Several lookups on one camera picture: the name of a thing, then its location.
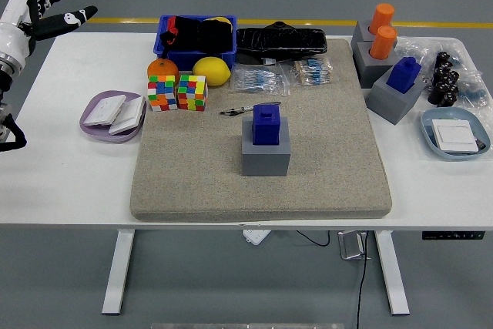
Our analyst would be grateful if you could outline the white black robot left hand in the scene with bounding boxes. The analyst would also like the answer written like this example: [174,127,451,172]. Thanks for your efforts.
[0,0,99,62]

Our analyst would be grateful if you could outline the blue square seal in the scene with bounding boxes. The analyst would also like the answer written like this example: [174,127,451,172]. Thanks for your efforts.
[252,103,281,146]
[386,56,421,95]

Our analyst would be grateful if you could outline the grey cube seal holder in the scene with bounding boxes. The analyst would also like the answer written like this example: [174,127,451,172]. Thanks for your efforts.
[350,19,397,60]
[364,72,424,126]
[240,116,290,176]
[352,40,404,89]

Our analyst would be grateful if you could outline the orange cylinder seal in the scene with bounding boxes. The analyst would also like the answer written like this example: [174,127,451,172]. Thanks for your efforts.
[368,2,396,35]
[369,25,398,61]

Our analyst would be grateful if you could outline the orange fruit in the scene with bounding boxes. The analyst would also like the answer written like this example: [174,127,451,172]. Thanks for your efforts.
[146,58,180,82]

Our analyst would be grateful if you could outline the purple tray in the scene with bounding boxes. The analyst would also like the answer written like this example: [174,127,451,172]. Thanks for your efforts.
[79,89,147,144]

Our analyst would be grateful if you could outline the multicoloured puzzle cube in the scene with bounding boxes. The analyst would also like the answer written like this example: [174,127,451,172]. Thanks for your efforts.
[176,73,210,112]
[147,74,179,112]

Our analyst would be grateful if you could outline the black cloth pouches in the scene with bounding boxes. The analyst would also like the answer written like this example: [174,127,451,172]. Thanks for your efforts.
[159,15,235,55]

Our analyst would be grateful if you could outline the yellow lemon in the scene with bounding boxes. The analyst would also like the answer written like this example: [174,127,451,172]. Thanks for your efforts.
[192,56,232,87]

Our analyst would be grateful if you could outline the blue plastic bin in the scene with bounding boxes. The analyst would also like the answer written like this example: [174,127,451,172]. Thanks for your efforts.
[153,15,238,72]

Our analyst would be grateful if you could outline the grey-brown mat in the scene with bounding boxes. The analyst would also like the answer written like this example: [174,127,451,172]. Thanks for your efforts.
[129,38,393,224]

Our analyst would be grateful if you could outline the clear bag of resistors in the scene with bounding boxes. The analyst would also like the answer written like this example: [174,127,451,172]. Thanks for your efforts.
[280,57,340,87]
[230,63,290,97]

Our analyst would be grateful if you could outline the white table leg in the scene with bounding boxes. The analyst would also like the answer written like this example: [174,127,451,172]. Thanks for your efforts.
[374,230,411,316]
[101,229,136,315]

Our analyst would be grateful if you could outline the white power strip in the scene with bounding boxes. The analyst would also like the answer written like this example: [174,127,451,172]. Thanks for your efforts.
[242,228,272,246]

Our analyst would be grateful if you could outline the clear plastic bag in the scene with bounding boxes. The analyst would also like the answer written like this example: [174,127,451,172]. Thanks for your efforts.
[396,37,438,72]

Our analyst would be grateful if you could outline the light blue tray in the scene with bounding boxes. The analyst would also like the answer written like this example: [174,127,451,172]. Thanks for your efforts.
[420,106,491,162]

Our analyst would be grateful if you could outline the clear bag of blue parts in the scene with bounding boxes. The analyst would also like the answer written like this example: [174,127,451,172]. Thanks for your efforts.
[452,45,489,109]

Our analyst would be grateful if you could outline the black table control panel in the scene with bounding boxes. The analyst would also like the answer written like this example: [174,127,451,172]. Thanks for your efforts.
[421,230,485,240]

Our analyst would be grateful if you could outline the white switch panel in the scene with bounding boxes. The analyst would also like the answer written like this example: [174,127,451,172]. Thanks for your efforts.
[430,119,479,153]
[107,96,147,136]
[82,94,128,128]

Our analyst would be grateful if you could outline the black cable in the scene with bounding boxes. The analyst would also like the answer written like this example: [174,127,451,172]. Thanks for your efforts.
[354,231,371,329]
[295,230,331,247]

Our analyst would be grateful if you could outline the silver metal bracket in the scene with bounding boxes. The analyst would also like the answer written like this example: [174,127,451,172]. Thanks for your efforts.
[337,230,371,260]

